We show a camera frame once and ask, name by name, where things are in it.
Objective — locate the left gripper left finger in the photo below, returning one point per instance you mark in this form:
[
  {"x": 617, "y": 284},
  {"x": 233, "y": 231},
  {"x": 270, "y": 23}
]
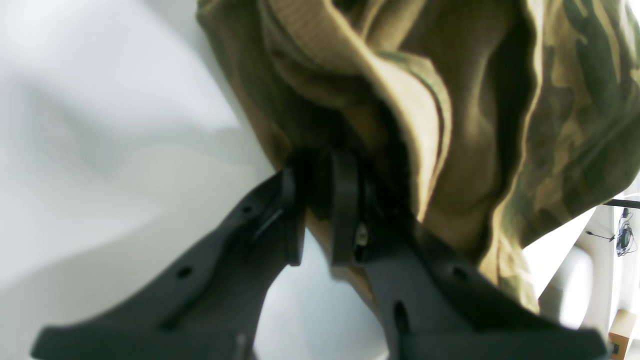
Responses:
[{"x": 206, "y": 304}]

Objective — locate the camouflage t-shirt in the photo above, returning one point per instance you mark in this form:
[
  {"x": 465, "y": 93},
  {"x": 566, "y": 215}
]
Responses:
[{"x": 493, "y": 121}]

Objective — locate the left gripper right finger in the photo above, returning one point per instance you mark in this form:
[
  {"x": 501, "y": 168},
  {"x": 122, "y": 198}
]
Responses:
[{"x": 433, "y": 304}]

